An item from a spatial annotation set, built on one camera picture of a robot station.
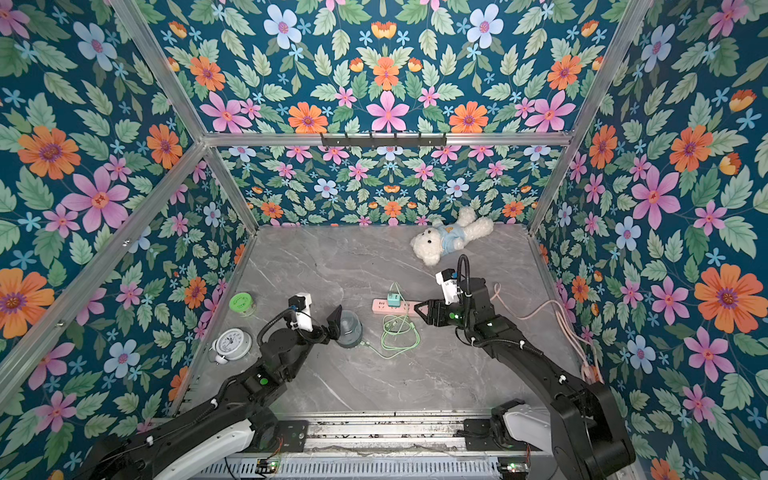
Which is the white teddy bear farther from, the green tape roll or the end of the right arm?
the green tape roll

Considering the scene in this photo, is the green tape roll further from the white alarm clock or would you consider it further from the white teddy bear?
the white teddy bear

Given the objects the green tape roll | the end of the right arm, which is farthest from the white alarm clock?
the end of the right arm

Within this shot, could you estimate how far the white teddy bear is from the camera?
1063 mm

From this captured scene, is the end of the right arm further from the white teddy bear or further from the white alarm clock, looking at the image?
the white alarm clock

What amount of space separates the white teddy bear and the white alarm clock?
626 mm

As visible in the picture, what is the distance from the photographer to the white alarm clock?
2.82 ft
